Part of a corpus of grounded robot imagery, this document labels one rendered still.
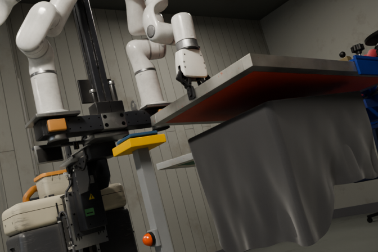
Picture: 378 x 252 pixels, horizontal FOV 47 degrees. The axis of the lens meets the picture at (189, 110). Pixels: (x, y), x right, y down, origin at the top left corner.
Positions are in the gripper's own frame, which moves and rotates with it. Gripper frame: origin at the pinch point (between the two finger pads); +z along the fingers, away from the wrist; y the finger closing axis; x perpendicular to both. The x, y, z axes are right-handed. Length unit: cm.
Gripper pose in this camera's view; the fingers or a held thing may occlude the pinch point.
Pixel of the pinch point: (196, 93)
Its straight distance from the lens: 143.3
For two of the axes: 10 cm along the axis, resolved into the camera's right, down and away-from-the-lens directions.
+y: -8.2, 0.2, -5.7
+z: 1.9, 9.5, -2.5
